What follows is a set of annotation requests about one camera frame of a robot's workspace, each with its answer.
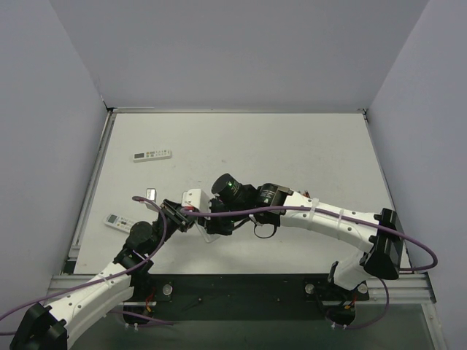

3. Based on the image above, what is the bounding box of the white remote being loaded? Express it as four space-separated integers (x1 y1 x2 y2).
195 223 220 244

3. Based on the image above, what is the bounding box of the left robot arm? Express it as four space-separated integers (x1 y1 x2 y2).
9 200 195 349

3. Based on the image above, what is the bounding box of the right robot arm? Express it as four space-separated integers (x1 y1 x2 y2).
206 174 404 291

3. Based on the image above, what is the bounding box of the white remote with display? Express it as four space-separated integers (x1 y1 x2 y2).
133 149 172 163

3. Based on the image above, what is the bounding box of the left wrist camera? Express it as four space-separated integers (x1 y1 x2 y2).
131 187 158 211

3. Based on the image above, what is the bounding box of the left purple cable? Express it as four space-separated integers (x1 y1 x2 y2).
0 195 174 335

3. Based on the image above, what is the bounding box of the purple cable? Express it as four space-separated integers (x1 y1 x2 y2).
0 195 174 335
182 206 439 331

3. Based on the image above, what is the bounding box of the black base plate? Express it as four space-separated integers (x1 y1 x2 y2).
123 273 369 324

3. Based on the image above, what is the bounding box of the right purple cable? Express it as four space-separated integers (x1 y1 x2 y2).
182 206 439 331

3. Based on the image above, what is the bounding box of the aluminium frame rail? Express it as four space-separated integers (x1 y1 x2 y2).
43 271 437 311

